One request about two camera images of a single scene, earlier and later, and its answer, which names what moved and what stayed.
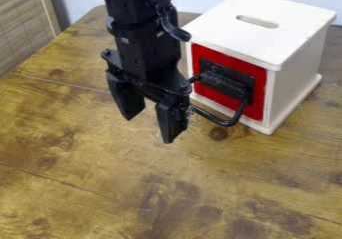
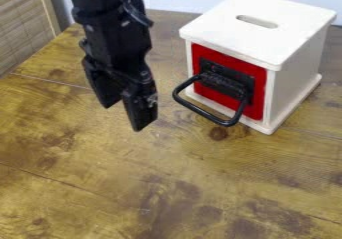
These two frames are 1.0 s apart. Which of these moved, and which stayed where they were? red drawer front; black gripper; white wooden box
Moved: black gripper
Stayed: red drawer front; white wooden box
